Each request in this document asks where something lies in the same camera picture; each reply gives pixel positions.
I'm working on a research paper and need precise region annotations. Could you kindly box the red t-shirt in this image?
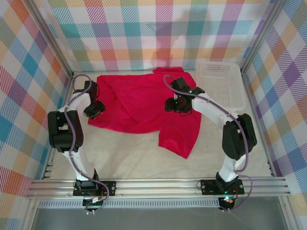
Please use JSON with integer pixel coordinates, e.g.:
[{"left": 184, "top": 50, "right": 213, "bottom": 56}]
[{"left": 87, "top": 67, "right": 203, "bottom": 159}]

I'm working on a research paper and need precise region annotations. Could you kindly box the white perforated plastic basket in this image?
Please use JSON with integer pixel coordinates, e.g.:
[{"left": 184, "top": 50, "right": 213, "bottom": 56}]
[{"left": 196, "top": 61, "right": 247, "bottom": 113}]

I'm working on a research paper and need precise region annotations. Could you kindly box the cream table cover sheet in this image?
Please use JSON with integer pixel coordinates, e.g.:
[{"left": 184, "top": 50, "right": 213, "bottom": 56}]
[{"left": 51, "top": 70, "right": 274, "bottom": 180}]

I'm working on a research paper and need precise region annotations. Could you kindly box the green circuit board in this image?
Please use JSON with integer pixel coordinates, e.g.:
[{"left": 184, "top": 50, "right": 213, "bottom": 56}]
[{"left": 82, "top": 195, "right": 107, "bottom": 209}]

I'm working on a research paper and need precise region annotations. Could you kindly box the orange circuit board with LED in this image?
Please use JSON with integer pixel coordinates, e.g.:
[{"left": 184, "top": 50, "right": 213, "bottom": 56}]
[{"left": 218, "top": 195, "right": 237, "bottom": 211}]

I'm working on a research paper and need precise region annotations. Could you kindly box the aluminium frame side rail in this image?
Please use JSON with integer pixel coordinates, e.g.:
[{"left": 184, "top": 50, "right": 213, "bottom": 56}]
[
  {"left": 42, "top": 71, "right": 78, "bottom": 180},
  {"left": 240, "top": 69, "right": 276, "bottom": 179}
]

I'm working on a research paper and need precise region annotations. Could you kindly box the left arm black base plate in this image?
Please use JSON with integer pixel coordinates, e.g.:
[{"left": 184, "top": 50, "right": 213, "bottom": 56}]
[{"left": 72, "top": 181, "right": 118, "bottom": 197}]

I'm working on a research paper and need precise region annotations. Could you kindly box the aluminium frame post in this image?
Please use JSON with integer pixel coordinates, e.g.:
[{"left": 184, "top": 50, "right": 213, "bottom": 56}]
[
  {"left": 240, "top": 0, "right": 286, "bottom": 75},
  {"left": 28, "top": 0, "right": 74, "bottom": 76}
]

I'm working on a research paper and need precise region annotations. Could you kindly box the aluminium slotted base rail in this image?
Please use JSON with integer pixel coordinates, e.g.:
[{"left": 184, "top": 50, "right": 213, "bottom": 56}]
[{"left": 25, "top": 176, "right": 292, "bottom": 199}]

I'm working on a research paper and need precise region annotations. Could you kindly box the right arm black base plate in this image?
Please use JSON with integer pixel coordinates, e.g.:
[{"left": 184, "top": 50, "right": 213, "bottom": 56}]
[{"left": 201, "top": 179, "right": 245, "bottom": 195}]

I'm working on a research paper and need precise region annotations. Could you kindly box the grey slotted cable duct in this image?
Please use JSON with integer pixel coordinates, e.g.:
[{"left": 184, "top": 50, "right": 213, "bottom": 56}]
[{"left": 38, "top": 200, "right": 221, "bottom": 208}]

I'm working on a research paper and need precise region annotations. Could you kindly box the aluminium frame leg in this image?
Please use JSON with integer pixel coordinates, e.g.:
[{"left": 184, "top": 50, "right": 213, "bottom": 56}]
[
  {"left": 279, "top": 195, "right": 297, "bottom": 230},
  {"left": 23, "top": 198, "right": 40, "bottom": 230}
]

